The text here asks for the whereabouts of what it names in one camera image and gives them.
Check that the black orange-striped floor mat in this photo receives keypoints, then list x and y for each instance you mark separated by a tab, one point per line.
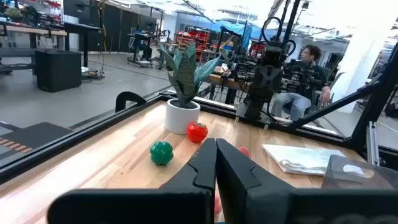
37	135

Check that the black metal rig frame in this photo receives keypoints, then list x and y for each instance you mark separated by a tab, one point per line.
93	130

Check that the person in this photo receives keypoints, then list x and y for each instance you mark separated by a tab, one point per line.
293	104

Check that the red storage rack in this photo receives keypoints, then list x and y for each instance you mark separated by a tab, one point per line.
194	39

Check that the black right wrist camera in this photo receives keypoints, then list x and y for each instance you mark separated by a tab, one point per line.
272	56

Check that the green toy bell pepper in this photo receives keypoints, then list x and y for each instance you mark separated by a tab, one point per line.
161	153

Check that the red ridged toy tomato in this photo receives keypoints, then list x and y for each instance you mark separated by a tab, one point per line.
197	133

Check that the wooden workbench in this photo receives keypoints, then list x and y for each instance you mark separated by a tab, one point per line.
31	30
227	81

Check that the black cabinet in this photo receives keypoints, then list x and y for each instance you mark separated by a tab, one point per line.
58	71

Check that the grey office chair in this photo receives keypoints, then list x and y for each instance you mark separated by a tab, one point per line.
335	81

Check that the black desk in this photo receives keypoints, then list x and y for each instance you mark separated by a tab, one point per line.
82	28

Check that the snake plant in white pot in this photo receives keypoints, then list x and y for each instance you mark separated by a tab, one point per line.
182	118

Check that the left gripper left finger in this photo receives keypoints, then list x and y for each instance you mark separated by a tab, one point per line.
186	205

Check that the white folded cloth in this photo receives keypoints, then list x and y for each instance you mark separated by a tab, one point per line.
301	158

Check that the silver aluminium extrusion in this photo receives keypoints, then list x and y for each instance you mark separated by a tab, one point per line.
373	143

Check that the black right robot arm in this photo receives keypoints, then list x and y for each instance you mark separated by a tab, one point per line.
253	109

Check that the grey translucent plastic tupperware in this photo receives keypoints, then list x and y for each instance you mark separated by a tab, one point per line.
357	180

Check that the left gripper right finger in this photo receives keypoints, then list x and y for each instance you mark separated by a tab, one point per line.
248	199

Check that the black arched hook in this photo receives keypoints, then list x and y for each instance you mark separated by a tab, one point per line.
130	97

